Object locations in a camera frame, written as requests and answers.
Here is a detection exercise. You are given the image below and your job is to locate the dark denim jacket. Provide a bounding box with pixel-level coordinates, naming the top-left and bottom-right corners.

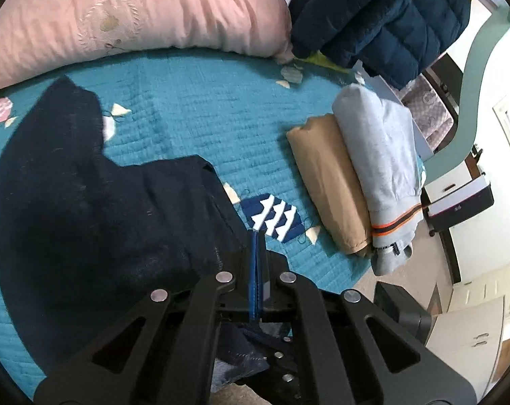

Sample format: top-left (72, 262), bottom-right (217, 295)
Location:
top-left (0, 77), bottom-right (249, 380)

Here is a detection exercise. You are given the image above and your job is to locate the white cabinet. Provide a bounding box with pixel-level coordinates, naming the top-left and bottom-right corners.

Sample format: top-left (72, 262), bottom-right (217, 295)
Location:
top-left (427, 263), bottom-right (510, 400)

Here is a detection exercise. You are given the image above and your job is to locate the folded tan garment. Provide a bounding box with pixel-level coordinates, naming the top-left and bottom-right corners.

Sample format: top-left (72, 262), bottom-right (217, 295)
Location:
top-left (287, 113), bottom-right (372, 258)

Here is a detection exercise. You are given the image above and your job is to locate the folded grey sweatshirt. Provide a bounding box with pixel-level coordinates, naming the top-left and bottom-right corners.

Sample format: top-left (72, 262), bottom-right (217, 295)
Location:
top-left (332, 84), bottom-right (423, 276)

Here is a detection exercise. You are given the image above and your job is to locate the pink patterned covered furniture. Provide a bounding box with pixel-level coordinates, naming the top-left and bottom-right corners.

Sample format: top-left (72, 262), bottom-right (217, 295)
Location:
top-left (398, 74), bottom-right (454, 152)

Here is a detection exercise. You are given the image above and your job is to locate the teal quilted mattress cover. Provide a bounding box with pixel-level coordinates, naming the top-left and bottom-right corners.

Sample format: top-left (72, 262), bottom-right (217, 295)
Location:
top-left (0, 49), bottom-right (370, 399)

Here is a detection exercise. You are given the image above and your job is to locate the navy yellow puffer jacket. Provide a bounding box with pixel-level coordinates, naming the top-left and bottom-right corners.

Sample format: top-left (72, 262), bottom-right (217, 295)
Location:
top-left (289, 0), bottom-right (472, 89)

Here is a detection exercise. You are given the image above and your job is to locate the pink duvet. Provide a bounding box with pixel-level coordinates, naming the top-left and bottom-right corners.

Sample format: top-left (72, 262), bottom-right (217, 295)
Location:
top-left (0, 0), bottom-right (292, 90)

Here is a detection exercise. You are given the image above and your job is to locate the mint green bunk bed frame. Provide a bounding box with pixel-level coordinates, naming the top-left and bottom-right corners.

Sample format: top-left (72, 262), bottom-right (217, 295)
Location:
top-left (423, 5), bottom-right (510, 186)

